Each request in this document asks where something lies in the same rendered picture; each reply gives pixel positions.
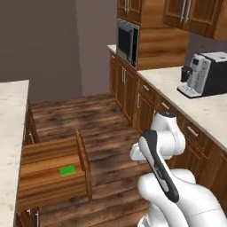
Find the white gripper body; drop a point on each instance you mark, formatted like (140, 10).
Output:
(136, 153)

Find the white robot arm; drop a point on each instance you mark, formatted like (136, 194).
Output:
(167, 139)

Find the green sponge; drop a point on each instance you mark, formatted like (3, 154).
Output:
(68, 170)

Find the wooden drawer front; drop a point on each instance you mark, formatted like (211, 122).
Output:
(149, 93)
(196, 139)
(170, 106)

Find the wooden base cupboard run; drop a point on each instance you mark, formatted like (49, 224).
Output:
(130, 94)

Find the open wooden drawer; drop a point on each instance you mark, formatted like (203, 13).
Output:
(50, 189)

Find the silver and black coffee machine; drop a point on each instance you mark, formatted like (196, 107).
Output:
(204, 74)

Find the wooden island cupboard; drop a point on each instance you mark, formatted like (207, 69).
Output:
(31, 121)

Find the black and silver microwave oven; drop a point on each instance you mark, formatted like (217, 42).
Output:
(126, 41)

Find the wooden island cupboard door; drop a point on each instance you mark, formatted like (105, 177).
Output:
(25, 220)

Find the wooden wall cupboards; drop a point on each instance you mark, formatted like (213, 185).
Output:
(159, 35)

